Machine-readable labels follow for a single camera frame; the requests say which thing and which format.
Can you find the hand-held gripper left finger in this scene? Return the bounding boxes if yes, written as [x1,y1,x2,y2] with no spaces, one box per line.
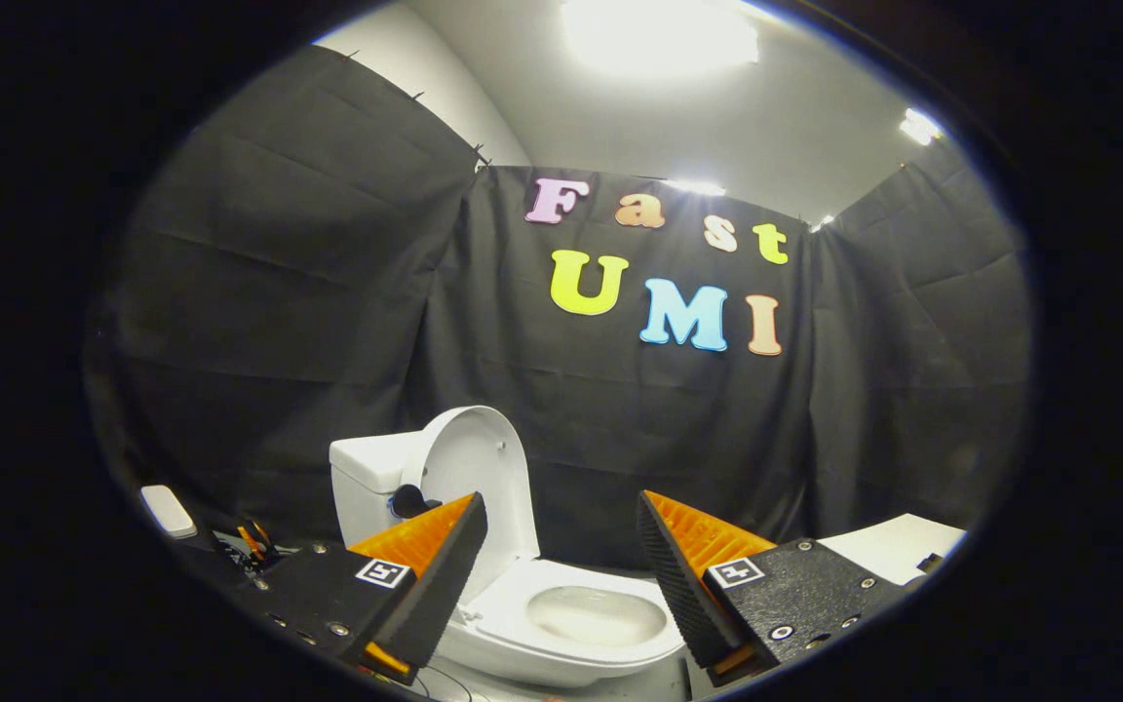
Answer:
[228,491,489,685]

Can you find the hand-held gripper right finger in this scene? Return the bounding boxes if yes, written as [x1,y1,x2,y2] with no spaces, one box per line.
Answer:
[636,489,904,688]

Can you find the white toilet lid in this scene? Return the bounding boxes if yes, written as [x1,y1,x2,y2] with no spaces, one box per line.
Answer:
[404,406,541,605]

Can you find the black round lid tab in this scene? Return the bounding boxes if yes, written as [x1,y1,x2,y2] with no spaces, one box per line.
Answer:
[390,485,442,520]

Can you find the white ceramic toilet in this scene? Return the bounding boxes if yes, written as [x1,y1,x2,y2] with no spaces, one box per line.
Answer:
[329,429,687,689]

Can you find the black backdrop cloth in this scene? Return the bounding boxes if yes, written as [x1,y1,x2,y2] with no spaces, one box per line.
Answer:
[84,44,1032,571]

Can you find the white drawer cabinet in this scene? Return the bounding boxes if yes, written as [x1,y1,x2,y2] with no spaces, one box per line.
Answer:
[815,514,968,586]

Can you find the small white device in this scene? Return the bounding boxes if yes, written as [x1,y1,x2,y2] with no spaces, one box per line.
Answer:
[140,485,199,539]

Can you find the orange handled tool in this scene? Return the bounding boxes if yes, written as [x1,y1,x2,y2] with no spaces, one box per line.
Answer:
[235,522,276,564]

